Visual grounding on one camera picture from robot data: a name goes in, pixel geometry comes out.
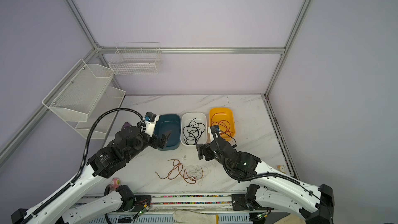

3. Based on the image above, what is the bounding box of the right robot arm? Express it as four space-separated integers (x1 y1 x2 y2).
196 125 335 224

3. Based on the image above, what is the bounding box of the white wire basket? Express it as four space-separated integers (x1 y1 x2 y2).
108 42 163 76

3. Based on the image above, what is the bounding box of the white plastic bin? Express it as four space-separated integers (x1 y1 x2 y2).
180 112 208 147

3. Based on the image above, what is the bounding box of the purple pink spatula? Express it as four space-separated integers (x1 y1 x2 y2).
122 122 131 130

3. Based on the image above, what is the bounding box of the black cable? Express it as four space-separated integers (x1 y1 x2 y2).
182 118 206 145

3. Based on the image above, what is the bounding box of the cable pile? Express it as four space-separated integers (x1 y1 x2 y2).
154 158 209 185

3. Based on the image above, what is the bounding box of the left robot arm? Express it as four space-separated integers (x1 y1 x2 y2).
11 108 171 224

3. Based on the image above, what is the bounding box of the yellow plastic bin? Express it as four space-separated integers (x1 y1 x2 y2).
209 107 236 141

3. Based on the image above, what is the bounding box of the teal plastic bin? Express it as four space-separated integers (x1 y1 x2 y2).
154 114 181 151

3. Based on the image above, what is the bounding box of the beige cloth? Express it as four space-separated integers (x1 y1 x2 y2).
278 214 306 224

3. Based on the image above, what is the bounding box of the small pink toy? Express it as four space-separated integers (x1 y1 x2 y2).
108 178 121 191

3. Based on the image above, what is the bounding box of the white mesh two-tier shelf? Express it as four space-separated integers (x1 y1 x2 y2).
42 60 125 139

